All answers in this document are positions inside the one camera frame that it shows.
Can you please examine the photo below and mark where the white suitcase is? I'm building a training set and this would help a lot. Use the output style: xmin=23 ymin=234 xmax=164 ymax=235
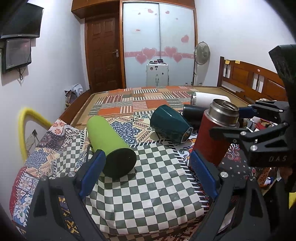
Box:
xmin=146 ymin=59 xmax=169 ymax=87

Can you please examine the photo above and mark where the green tumbler cup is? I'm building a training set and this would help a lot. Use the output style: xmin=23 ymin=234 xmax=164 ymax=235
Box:
xmin=86 ymin=115 xmax=137 ymax=179

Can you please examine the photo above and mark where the wooden overhead cabinet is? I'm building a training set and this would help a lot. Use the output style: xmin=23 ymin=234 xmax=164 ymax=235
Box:
xmin=71 ymin=0 xmax=195 ymax=19

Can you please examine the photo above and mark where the dark teal faceted cup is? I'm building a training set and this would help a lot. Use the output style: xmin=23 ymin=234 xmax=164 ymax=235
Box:
xmin=150 ymin=104 xmax=193 ymax=144

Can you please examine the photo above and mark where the wooden headboard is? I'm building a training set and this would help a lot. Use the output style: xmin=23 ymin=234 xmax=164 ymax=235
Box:
xmin=217 ymin=56 xmax=287 ymax=103

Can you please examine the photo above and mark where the white thermos bottle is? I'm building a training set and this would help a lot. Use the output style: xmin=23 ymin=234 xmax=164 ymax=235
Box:
xmin=190 ymin=92 xmax=231 ymax=108

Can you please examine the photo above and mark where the striped patchwork bed mat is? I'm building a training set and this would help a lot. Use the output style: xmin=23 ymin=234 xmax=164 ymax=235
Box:
xmin=71 ymin=85 xmax=232 ymax=130

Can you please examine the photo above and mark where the small wall-mounted monitor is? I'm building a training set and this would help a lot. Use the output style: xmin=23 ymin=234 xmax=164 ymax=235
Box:
xmin=1 ymin=39 xmax=32 ymax=74

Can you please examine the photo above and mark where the brown wooden door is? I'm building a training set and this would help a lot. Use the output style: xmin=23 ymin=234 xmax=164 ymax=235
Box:
xmin=85 ymin=14 xmax=123 ymax=93

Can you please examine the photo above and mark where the wall-mounted black television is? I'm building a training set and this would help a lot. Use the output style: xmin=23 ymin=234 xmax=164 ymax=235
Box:
xmin=1 ymin=3 xmax=44 ymax=39

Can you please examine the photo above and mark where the colourful patterned cloth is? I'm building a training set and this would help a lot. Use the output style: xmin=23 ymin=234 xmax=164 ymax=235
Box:
xmin=9 ymin=108 xmax=271 ymax=241

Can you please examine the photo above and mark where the standing electric fan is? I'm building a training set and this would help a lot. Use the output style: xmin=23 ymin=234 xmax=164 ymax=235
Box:
xmin=193 ymin=42 xmax=211 ymax=85

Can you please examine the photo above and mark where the red thermos cup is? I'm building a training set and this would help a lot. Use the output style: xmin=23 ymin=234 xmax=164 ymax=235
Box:
xmin=193 ymin=99 xmax=239 ymax=167

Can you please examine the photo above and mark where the yellow foam-padded rail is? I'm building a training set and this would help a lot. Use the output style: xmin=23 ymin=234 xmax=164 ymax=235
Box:
xmin=17 ymin=107 xmax=53 ymax=163

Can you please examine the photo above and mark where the black thermos bottle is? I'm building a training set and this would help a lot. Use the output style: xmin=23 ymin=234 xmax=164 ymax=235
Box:
xmin=183 ymin=104 xmax=206 ymax=126

